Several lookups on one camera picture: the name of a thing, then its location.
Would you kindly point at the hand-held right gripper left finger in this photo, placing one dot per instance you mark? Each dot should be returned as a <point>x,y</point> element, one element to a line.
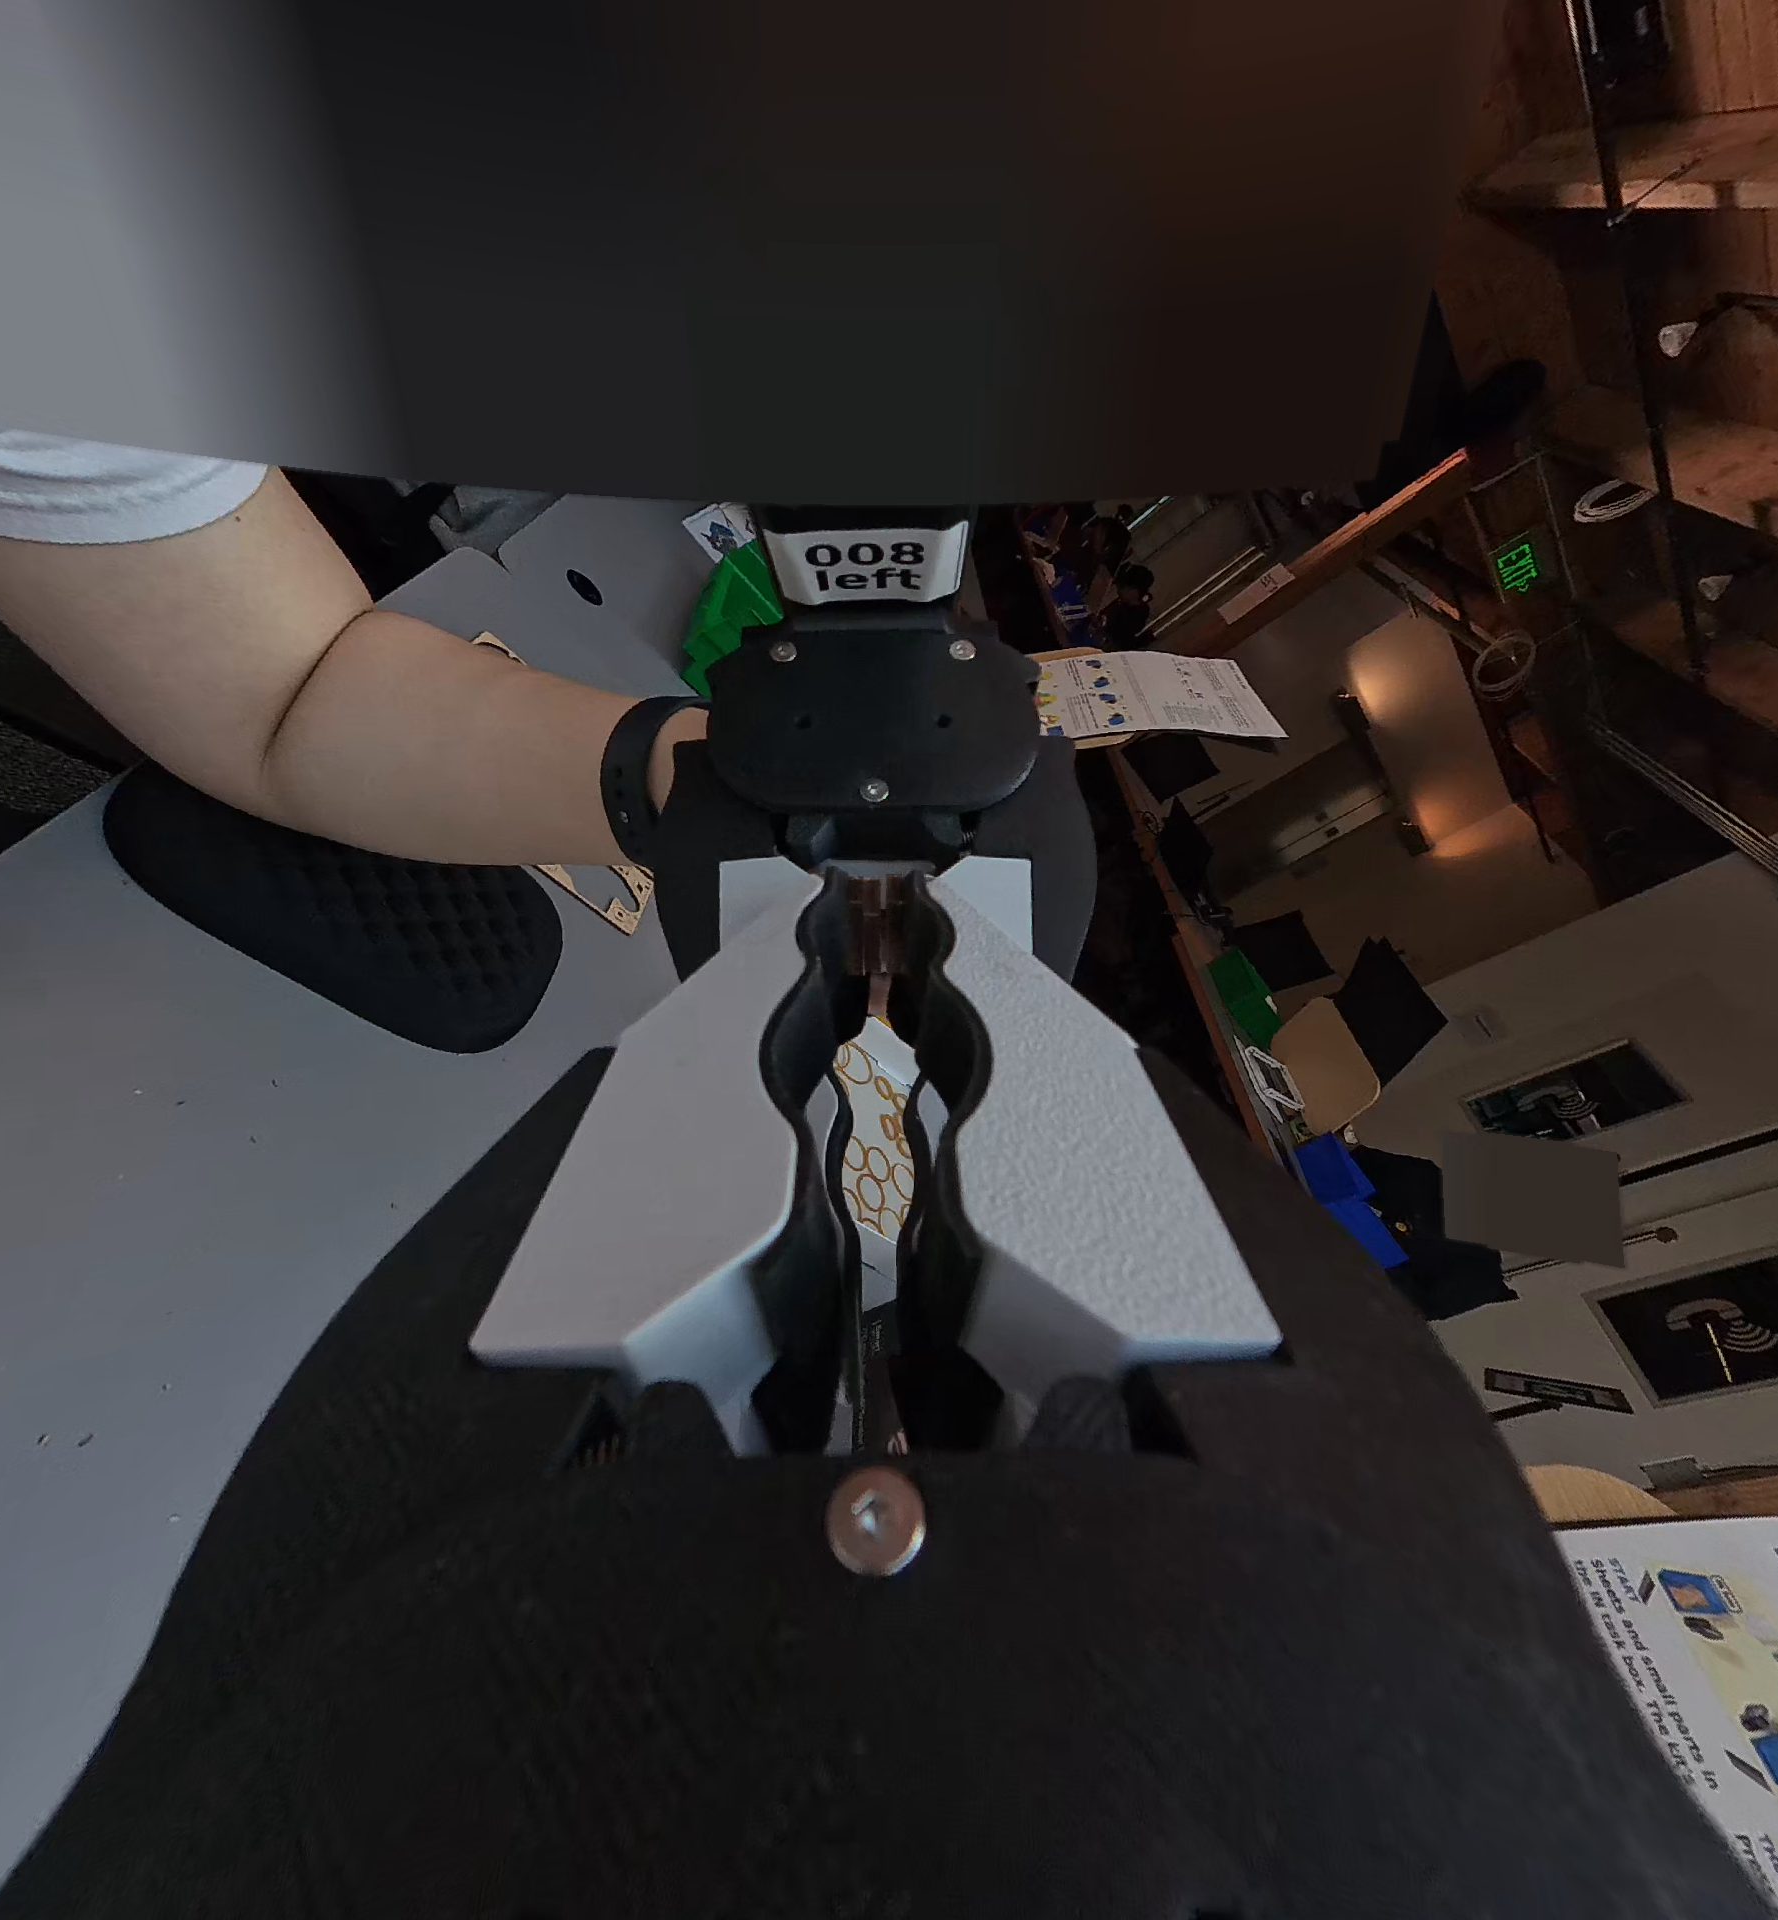
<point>634,1200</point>

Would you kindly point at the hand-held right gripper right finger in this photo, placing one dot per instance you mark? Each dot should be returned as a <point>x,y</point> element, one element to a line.
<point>1115,1200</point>

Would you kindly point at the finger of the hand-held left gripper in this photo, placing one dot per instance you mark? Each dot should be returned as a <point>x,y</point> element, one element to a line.
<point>997,892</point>
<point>746,901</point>

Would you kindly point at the dark wooden disc assembly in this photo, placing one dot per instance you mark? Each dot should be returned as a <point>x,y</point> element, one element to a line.
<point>877,901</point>

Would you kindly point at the person's left forearm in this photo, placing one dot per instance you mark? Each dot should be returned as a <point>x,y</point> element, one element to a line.
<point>452,750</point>

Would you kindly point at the black wristwatch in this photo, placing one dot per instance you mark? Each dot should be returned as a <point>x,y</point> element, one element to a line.
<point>632,780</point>

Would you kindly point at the green storage bin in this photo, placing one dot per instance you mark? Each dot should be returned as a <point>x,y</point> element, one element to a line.
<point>732,615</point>
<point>1241,990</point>

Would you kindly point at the blue storage bin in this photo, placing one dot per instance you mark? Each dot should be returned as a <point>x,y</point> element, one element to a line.
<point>1347,1185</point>

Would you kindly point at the group of wooden rings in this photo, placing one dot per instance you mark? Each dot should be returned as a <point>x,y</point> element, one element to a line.
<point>877,1162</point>

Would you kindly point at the white cardboard tray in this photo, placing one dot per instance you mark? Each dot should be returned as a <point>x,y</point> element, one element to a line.
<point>875,1200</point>

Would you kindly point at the tan wooden chair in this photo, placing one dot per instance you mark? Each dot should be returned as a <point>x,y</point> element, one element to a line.
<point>1323,1067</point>

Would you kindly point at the white instruction sheet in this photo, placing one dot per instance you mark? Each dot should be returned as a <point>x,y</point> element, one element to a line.
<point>1160,698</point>

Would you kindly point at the black mesh wrist rest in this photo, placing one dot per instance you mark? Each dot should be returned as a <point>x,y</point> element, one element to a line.
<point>349,915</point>

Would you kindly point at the green exit sign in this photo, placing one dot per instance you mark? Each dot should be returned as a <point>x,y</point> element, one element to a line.
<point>1515,566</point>

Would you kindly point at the laminated instruction poster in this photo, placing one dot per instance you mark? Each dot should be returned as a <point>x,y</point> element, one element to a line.
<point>1715,1696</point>

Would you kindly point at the person's white shirt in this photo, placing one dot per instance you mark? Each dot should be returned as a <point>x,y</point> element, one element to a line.
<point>79,480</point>

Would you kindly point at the dark wall plaque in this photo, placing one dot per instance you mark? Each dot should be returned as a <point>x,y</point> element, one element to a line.
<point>1558,1393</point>

